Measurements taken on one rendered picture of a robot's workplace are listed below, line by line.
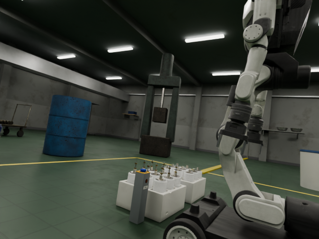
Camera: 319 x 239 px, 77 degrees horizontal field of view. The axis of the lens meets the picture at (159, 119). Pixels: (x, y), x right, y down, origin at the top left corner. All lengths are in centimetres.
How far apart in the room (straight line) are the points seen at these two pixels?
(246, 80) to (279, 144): 979
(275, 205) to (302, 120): 982
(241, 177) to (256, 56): 58
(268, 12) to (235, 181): 80
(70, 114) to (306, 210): 328
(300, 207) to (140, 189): 83
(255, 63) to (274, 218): 68
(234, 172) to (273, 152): 956
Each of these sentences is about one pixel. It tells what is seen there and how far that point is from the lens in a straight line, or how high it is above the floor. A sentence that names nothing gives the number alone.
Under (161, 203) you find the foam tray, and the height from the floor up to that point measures 12.
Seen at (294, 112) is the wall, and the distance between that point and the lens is 1085.
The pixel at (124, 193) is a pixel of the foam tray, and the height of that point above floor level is 10.
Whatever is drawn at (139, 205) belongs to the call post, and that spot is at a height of 12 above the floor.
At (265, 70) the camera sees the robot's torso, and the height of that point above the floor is 95.
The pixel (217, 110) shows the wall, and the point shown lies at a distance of 1116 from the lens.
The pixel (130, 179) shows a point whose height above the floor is 21.
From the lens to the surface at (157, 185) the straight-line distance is 144.
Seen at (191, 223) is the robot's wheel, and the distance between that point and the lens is 100.
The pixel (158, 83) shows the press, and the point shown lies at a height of 197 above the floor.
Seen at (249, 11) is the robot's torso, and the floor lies 125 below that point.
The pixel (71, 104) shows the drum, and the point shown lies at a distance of 365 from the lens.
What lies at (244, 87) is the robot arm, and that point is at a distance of 92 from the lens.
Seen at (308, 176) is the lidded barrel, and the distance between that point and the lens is 430.
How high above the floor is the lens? 56
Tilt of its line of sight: 4 degrees up
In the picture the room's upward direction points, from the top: 8 degrees clockwise
